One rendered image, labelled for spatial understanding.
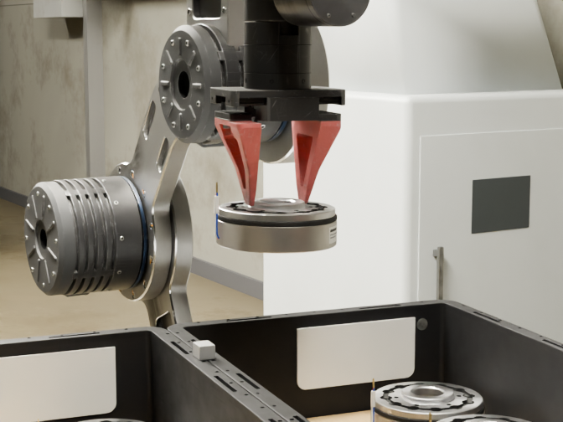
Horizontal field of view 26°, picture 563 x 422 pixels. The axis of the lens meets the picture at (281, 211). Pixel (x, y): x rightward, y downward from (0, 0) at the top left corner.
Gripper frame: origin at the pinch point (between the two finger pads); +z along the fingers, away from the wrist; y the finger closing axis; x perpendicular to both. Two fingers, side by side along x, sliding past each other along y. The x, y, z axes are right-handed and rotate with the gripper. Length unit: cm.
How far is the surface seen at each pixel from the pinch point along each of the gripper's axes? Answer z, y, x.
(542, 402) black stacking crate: 17.6, 20.7, -10.6
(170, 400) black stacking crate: 17.4, -9.6, 0.0
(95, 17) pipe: -19, 114, 599
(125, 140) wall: 49, 124, 568
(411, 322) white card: 14.2, 16.6, 6.4
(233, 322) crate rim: 12.6, -1.8, 6.3
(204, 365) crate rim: 12.5, -8.7, -7.0
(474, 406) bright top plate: 19.2, 17.1, -5.2
